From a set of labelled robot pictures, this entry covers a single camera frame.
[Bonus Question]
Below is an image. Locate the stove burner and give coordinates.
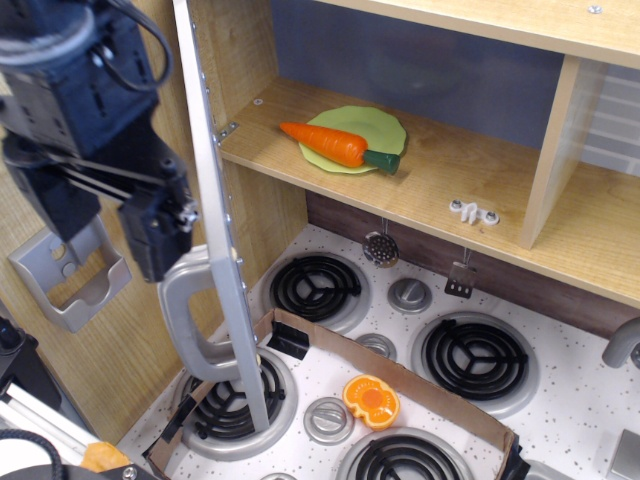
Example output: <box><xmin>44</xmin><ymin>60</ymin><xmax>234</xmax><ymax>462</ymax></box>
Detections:
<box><xmin>409</xmin><ymin>311</ymin><xmax>540</xmax><ymax>419</ymax></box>
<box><xmin>182</xmin><ymin>348</ymin><xmax>298</xmax><ymax>462</ymax></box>
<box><xmin>335</xmin><ymin>427</ymin><xmax>474</xmax><ymax>480</ymax></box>
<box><xmin>259</xmin><ymin>252</ymin><xmax>371</xmax><ymax>334</ymax></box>

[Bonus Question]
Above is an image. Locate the white door latch clip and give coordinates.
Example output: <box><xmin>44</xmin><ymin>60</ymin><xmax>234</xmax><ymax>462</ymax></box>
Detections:
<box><xmin>449</xmin><ymin>199</ymin><xmax>500</xmax><ymax>226</ymax></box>

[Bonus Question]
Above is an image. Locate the hanging toy spatula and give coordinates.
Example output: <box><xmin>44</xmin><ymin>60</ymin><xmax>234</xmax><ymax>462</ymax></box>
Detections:
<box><xmin>444</xmin><ymin>248</ymin><xmax>477</xmax><ymax>299</ymax></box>

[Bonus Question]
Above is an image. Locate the brown cardboard barrier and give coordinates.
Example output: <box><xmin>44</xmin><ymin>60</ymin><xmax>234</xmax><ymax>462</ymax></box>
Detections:
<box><xmin>143</xmin><ymin>309</ymin><xmax>530</xmax><ymax>479</ymax></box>

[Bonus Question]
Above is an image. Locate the black device at left edge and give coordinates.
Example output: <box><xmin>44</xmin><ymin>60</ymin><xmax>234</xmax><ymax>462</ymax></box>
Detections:
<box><xmin>1</xmin><ymin>317</ymin><xmax>62</xmax><ymax>411</ymax></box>

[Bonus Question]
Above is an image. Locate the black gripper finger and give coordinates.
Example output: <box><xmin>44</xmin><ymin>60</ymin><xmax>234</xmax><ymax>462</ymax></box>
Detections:
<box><xmin>5</xmin><ymin>161</ymin><xmax>100</xmax><ymax>241</ymax></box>
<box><xmin>118</xmin><ymin>192</ymin><xmax>192</xmax><ymax>283</ymax></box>

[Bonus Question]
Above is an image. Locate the grey back stove knob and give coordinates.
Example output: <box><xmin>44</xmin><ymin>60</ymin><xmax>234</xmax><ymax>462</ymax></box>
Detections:
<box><xmin>387</xmin><ymin>278</ymin><xmax>433</xmax><ymax>314</ymax></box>

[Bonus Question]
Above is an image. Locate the grey sink basin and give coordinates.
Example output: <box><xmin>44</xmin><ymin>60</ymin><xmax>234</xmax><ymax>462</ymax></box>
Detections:
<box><xmin>606</xmin><ymin>430</ymin><xmax>640</xmax><ymax>480</ymax></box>

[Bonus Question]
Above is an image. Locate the back left stove burner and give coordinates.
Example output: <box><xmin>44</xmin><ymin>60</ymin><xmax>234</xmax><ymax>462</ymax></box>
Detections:
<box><xmin>259</xmin><ymin>252</ymin><xmax>371</xmax><ymax>334</ymax></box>

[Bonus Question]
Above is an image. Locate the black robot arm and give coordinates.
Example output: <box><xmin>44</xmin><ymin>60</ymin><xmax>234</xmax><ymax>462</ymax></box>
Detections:
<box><xmin>1</xmin><ymin>1</ymin><xmax>198</xmax><ymax>283</ymax></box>

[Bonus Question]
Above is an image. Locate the light green plate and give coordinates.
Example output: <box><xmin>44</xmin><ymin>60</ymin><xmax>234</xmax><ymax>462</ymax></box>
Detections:
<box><xmin>299</xmin><ymin>106</ymin><xmax>407</xmax><ymax>175</ymax></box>

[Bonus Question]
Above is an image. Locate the grey toy faucet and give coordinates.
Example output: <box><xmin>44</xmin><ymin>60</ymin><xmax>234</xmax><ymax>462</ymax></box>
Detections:
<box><xmin>602</xmin><ymin>317</ymin><xmax>640</xmax><ymax>368</ymax></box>

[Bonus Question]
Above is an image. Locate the wooden toy kitchen shelf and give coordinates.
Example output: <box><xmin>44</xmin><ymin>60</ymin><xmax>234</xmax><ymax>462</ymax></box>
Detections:
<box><xmin>190</xmin><ymin>1</ymin><xmax>639</xmax><ymax>307</ymax></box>

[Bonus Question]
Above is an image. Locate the grey front stove knob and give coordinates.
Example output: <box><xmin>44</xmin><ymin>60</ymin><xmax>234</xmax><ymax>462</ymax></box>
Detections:
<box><xmin>303</xmin><ymin>397</ymin><xmax>354</xmax><ymax>446</ymax></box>

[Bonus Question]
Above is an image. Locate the black braided cable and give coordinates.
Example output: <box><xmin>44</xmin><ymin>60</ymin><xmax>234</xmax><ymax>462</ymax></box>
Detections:
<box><xmin>0</xmin><ymin>428</ymin><xmax>69</xmax><ymax>480</ymax></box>

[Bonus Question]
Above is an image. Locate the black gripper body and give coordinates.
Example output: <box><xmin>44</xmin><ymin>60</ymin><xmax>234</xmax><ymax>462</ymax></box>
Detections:
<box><xmin>1</xmin><ymin>14</ymin><xmax>197</xmax><ymax>228</ymax></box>

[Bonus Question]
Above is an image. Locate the grey stove knob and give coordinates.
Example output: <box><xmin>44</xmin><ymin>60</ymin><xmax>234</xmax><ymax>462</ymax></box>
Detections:
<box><xmin>387</xmin><ymin>278</ymin><xmax>433</xmax><ymax>314</ymax></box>
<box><xmin>303</xmin><ymin>397</ymin><xmax>354</xmax><ymax>446</ymax></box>
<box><xmin>356</xmin><ymin>333</ymin><xmax>397</xmax><ymax>361</ymax></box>

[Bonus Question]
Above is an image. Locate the front left stove burner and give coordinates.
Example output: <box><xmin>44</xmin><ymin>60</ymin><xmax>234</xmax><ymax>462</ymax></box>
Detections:
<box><xmin>182</xmin><ymin>348</ymin><xmax>298</xmax><ymax>462</ymax></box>

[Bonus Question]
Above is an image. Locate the grey middle stove knob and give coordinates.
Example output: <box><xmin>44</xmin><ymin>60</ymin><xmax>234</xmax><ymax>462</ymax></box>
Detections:
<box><xmin>356</xmin><ymin>333</ymin><xmax>397</xmax><ymax>361</ymax></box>

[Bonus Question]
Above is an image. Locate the orange toy carrot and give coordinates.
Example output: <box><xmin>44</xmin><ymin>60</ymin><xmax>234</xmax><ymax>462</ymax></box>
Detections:
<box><xmin>279</xmin><ymin>122</ymin><xmax>400</xmax><ymax>174</ymax></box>

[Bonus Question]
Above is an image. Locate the hanging toy strainer spoon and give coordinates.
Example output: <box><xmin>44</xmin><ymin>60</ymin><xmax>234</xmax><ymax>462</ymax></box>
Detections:
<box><xmin>362</xmin><ymin>217</ymin><xmax>399</xmax><ymax>268</ymax></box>

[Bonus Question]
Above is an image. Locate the grey toy microwave door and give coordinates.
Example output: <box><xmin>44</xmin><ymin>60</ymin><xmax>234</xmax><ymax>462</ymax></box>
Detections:
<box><xmin>158</xmin><ymin>1</ymin><xmax>270</xmax><ymax>432</ymax></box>

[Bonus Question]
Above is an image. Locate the grey wall phone holder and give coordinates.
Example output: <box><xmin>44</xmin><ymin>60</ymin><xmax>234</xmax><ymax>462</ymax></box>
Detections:
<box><xmin>8</xmin><ymin>216</ymin><xmax>132</xmax><ymax>333</ymax></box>

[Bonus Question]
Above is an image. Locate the back right stove burner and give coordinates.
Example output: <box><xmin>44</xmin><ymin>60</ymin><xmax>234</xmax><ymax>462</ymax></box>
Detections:
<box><xmin>409</xmin><ymin>311</ymin><xmax>540</xmax><ymax>419</ymax></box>

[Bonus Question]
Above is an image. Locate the front right stove burner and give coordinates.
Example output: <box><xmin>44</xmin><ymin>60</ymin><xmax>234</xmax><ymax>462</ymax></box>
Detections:
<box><xmin>335</xmin><ymin>427</ymin><xmax>474</xmax><ymax>480</ymax></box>

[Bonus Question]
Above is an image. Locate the orange toy fruit half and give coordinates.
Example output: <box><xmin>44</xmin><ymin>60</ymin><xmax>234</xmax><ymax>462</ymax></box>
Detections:
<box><xmin>342</xmin><ymin>374</ymin><xmax>401</xmax><ymax>431</ymax></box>

